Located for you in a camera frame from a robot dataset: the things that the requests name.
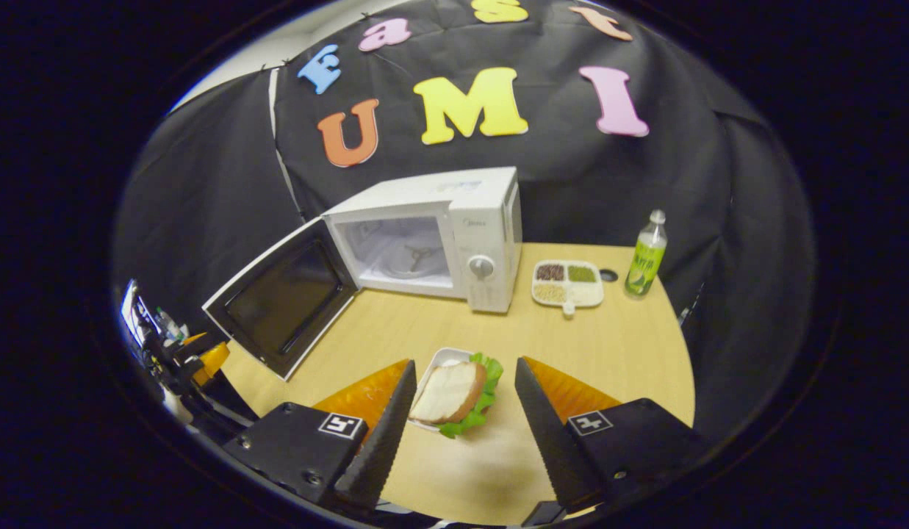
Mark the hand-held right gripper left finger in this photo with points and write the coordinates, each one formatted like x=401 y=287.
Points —
x=384 y=448

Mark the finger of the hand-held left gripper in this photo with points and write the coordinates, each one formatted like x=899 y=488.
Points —
x=213 y=360

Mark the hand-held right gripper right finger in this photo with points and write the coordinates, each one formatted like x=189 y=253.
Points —
x=550 y=441

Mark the sandwich with lettuce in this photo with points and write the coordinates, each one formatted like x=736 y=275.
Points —
x=447 y=393

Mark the small white plastic tray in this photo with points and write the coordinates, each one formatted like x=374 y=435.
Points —
x=443 y=358

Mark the white microwave oven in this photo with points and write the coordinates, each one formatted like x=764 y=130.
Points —
x=491 y=213

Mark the white divided dish of grains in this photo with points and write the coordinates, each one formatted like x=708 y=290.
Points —
x=583 y=294

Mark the black table grommet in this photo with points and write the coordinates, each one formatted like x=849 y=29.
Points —
x=608 y=275

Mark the green drink bottle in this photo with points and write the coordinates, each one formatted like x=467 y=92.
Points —
x=645 y=264

